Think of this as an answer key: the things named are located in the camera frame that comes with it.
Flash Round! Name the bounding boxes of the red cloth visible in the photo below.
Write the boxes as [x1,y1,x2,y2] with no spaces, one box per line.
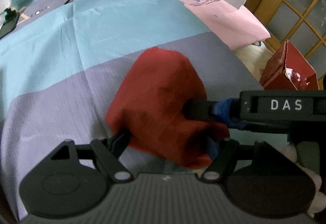
[105,47,229,169]

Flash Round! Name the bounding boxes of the red paper bag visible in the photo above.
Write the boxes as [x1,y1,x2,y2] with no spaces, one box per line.
[260,40,319,90]

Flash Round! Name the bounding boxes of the pink pillow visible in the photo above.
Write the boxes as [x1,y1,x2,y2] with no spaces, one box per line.
[180,0,271,51]

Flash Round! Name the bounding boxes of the blue striped bedsheet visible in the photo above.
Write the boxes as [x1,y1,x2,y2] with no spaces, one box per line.
[1,0,261,220]

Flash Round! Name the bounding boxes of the phone stand with mirror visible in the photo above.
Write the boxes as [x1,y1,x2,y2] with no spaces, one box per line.
[0,0,19,39]

